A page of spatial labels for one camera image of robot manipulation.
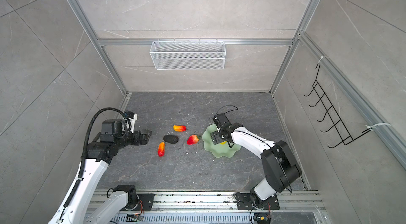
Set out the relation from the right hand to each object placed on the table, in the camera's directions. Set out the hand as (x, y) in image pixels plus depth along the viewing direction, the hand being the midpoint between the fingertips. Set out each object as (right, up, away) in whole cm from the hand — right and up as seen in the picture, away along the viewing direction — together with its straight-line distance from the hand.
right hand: (223, 134), depth 91 cm
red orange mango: (-27, +2, +7) cm, 28 cm away
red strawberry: (-18, -3, +1) cm, 18 cm away
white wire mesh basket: (-22, +49, +10) cm, 55 cm away
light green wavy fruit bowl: (-3, -9, -2) cm, 9 cm away
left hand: (-41, +5, -15) cm, 44 cm away
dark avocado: (-31, -3, 0) cm, 31 cm away
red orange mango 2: (-36, -8, -3) cm, 37 cm away
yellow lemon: (-1, -2, -12) cm, 13 cm away
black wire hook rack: (+46, +8, -26) cm, 53 cm away
